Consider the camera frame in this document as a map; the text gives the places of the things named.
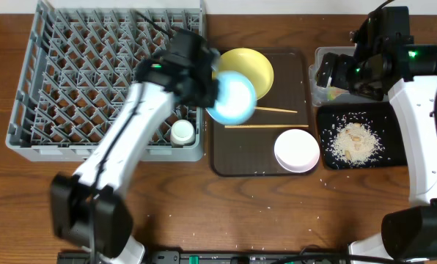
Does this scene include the light blue bowl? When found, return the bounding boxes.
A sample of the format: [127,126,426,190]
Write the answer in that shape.
[206,71,257,125]

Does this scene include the white paper cup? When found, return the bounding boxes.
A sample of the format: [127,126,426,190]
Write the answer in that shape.
[170,120,196,147]

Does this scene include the wrapper waste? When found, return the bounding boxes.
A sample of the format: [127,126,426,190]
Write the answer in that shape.
[327,87,348,101]

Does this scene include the white pink-rimmed bowl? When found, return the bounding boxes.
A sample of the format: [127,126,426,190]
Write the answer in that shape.
[273,129,320,173]

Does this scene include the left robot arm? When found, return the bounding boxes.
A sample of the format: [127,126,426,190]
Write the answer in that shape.
[49,29,220,263]

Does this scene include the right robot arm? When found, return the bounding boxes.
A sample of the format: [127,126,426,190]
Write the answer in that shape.
[315,1,437,263]

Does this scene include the clear plastic waste bin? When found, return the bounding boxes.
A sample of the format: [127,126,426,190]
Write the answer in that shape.
[309,46,376,107]

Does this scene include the black waste tray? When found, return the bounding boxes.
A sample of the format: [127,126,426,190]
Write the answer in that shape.
[317,103,406,169]

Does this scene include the yellow plate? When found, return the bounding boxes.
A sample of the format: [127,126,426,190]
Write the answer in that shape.
[215,48,274,100]

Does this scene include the lower wooden chopstick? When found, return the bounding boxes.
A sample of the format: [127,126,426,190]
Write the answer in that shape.
[224,124,309,129]

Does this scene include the wooden chopstick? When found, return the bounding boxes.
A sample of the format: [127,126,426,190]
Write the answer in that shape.
[224,124,309,129]
[254,106,298,114]

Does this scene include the upper wooden chopstick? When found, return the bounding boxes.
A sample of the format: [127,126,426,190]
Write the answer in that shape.
[254,106,298,114]

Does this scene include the rice and food scraps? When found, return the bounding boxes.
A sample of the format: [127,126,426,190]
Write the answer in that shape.
[319,111,385,169]

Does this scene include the dark brown serving tray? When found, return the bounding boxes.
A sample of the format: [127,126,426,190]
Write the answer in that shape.
[209,48,315,177]

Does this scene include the grey plastic dish rack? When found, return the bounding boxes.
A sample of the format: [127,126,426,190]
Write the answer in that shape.
[5,1,206,162]

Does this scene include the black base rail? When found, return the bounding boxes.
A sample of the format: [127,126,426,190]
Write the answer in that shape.
[56,249,425,264]

